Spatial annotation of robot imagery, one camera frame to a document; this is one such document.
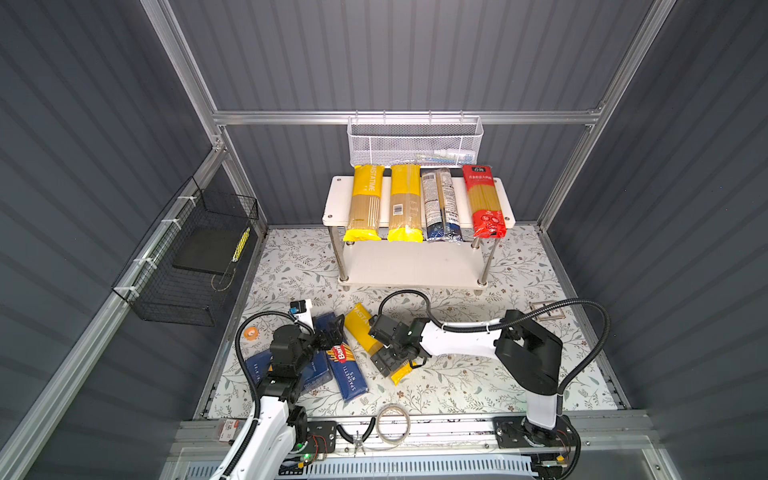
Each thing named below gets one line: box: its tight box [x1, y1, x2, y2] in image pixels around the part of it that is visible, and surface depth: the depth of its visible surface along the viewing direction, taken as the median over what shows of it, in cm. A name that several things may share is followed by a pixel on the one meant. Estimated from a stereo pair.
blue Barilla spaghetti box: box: [326, 342, 369, 402], surface depth 83 cm
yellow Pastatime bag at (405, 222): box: [387, 164, 424, 243], surface depth 76 cm
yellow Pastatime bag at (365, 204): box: [343, 165, 385, 242], surface depth 76 cm
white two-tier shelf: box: [381, 176, 391, 231], surface depth 81 cm
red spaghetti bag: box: [462, 165, 507, 239], surface depth 77 cm
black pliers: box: [336, 417, 376, 458], surface depth 75 cm
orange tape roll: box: [244, 326, 259, 341], surface depth 93 cm
